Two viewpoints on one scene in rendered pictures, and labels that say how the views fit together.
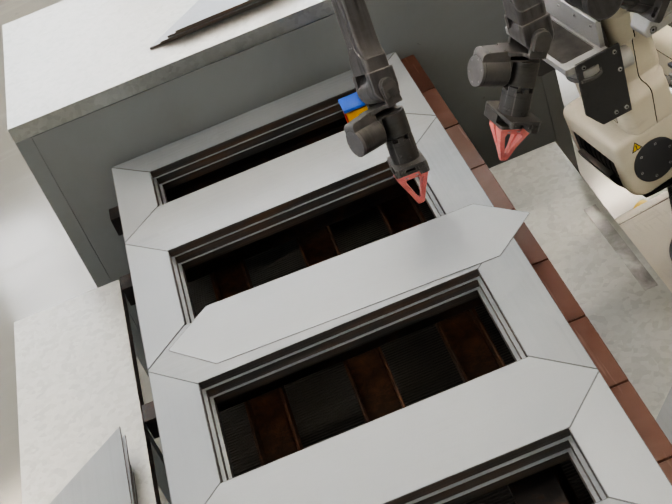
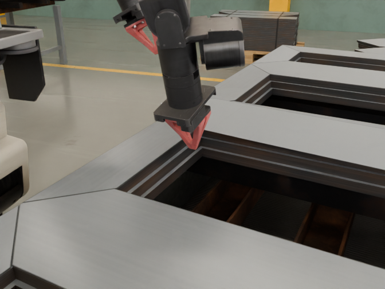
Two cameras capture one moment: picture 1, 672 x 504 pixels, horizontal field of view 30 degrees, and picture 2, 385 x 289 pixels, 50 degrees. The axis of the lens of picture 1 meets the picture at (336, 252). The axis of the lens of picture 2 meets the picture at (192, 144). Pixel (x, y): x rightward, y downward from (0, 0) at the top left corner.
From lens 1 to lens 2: 2.89 m
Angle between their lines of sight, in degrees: 113
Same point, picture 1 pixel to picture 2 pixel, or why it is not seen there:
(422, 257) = (254, 118)
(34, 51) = not seen: outside the picture
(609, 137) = (10, 144)
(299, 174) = (253, 280)
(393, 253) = (269, 131)
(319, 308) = (370, 135)
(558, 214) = not seen: hidden behind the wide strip
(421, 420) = (349, 79)
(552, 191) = not seen: hidden behind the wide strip
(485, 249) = (214, 103)
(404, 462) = (373, 75)
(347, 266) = (316, 144)
